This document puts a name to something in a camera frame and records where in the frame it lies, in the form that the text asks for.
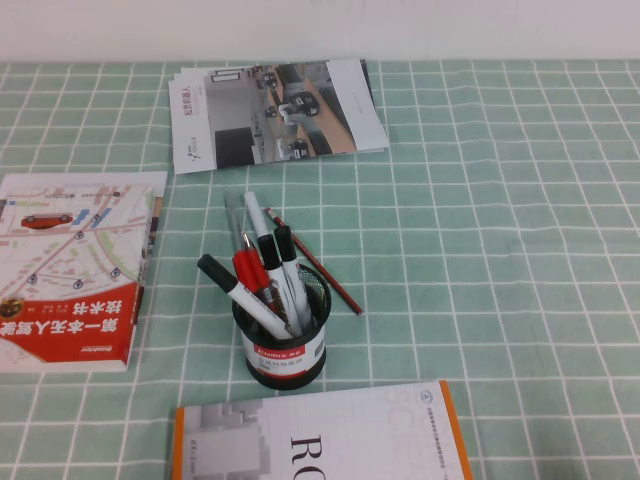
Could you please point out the red pen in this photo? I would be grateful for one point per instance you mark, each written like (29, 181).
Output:
(246, 272)

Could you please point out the white pen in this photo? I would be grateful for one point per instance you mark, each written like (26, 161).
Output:
(255, 210)

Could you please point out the white book with orange edge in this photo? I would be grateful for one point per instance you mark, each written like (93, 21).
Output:
(350, 430)

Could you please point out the slanted black-capped white marker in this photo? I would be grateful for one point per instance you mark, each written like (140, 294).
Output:
(220, 277)

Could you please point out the clear grey pen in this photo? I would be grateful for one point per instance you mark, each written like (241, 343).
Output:
(234, 220)

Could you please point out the red pencil with eraser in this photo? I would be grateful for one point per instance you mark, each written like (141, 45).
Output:
(325, 270)

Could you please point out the black mesh pen holder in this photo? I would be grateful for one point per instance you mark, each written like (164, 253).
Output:
(285, 367)

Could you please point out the red map cover book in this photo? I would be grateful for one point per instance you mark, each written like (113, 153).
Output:
(75, 250)

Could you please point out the white brochure underneath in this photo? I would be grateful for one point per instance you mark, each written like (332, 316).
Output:
(383, 142)

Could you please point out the brochure with office photo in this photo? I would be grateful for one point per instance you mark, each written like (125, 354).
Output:
(240, 115)

